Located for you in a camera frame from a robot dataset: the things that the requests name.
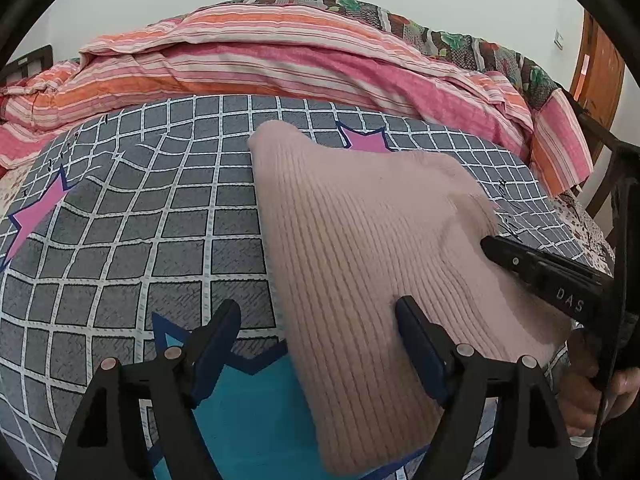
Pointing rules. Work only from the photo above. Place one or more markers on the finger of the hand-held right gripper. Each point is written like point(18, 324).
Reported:
point(545, 277)

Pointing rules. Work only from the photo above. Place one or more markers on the dark wooden headboard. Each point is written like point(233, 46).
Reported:
point(25, 65)

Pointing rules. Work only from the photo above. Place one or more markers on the dark floral patchwork quilt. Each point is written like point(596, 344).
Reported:
point(450, 35)

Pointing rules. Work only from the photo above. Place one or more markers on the white wall switch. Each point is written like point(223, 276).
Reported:
point(559, 38)

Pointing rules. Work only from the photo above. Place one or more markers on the wooden door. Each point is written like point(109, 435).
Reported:
point(597, 75)

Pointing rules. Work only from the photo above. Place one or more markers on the pink knitted sweater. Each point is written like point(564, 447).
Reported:
point(370, 260)

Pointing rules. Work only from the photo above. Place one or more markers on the floral bed sheet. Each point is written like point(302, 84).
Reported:
point(582, 222)

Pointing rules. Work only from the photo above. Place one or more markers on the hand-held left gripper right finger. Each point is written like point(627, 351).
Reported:
point(422, 352)

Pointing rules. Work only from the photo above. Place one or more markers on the person's right hand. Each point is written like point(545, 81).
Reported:
point(580, 390)

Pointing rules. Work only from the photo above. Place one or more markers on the grey checked star blanket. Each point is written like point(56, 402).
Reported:
point(140, 240)

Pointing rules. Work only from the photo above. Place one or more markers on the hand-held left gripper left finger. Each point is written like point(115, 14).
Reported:
point(215, 355)

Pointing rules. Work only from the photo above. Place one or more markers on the pink orange striped quilt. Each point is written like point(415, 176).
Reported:
point(280, 65)

